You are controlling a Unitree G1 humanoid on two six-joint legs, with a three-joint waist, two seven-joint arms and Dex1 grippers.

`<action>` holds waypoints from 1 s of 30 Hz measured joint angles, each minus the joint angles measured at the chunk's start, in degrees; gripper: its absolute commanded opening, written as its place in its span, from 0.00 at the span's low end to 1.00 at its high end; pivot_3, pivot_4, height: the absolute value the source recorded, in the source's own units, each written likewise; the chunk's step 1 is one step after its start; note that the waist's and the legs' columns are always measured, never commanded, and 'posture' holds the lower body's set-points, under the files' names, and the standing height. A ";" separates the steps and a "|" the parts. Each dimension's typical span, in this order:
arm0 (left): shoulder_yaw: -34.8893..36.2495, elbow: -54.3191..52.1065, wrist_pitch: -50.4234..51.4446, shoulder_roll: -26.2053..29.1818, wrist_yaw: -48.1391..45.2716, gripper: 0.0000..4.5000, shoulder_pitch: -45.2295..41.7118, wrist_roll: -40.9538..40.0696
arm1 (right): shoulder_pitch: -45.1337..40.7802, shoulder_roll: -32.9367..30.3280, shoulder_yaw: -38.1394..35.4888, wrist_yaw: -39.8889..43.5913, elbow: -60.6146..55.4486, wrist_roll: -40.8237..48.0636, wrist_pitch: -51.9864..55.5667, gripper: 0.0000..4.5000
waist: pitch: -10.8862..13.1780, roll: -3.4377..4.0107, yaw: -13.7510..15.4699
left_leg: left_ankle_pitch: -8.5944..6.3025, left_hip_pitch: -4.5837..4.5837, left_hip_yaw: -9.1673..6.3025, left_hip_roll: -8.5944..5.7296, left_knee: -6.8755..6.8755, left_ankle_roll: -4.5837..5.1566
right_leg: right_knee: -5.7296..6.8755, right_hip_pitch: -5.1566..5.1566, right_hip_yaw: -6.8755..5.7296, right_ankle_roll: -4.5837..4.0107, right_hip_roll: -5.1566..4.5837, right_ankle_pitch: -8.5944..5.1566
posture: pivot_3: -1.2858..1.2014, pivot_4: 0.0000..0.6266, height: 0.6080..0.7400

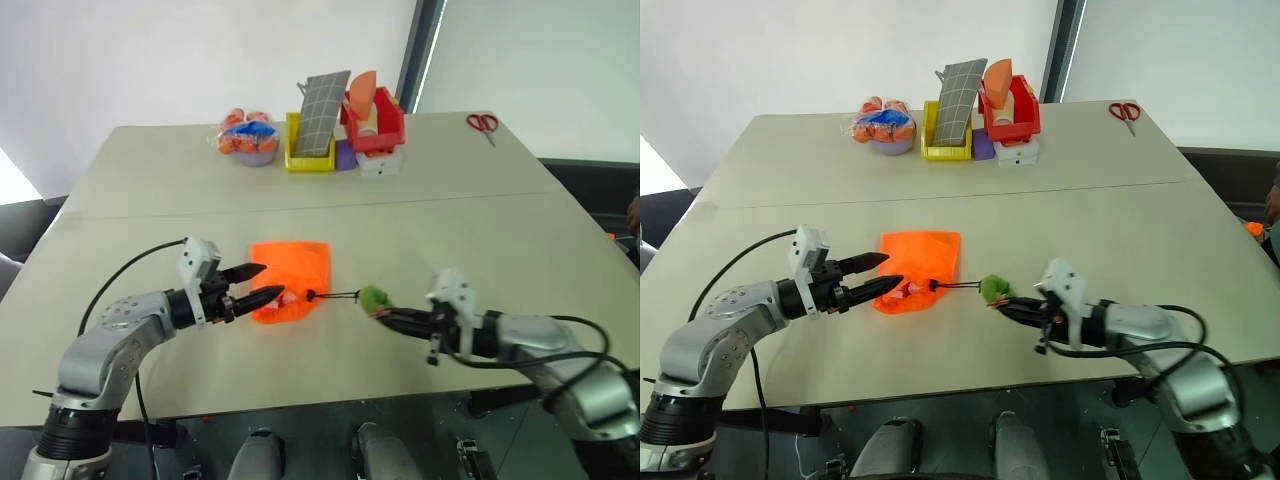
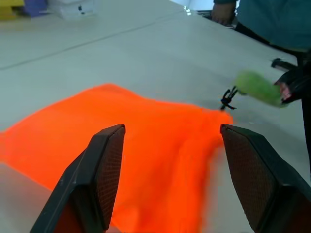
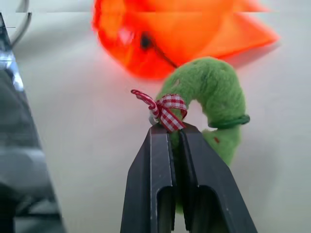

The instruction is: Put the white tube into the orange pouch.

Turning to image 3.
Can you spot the orange pouch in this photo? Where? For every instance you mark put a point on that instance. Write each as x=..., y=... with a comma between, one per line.
x=184, y=31

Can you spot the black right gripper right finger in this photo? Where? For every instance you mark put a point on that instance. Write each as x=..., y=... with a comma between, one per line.
x=209, y=174

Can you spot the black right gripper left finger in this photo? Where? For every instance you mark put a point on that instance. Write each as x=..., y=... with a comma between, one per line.
x=143, y=174

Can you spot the green plush toy with ribbon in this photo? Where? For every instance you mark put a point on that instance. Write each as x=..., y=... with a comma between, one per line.
x=213, y=89

